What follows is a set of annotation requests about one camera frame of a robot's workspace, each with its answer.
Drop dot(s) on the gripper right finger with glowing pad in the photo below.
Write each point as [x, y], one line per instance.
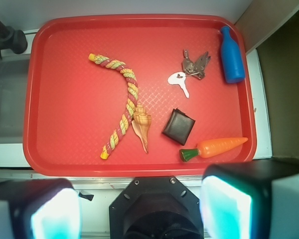
[251, 200]

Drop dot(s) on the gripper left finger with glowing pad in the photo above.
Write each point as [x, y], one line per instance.
[39, 209]

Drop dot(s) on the tan spiral conch shell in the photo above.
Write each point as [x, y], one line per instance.
[141, 123]

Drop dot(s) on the orange plastic toy carrot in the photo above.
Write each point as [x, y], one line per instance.
[212, 147]

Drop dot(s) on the black leather wallet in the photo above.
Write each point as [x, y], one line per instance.
[178, 127]

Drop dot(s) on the red plastic tray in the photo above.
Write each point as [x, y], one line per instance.
[73, 105]

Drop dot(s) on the stainless steel sink basin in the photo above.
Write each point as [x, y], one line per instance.
[13, 85]

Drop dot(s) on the blue plastic toy bottle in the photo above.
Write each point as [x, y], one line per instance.
[231, 58]

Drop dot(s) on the bunch of metal keys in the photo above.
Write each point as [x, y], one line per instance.
[197, 68]

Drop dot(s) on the white key-shaped tag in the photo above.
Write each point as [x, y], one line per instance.
[179, 79]

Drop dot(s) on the twisted multicolour rope toy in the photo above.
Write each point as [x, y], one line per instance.
[132, 101]

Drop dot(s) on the black octagonal mount plate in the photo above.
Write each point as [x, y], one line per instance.
[155, 208]

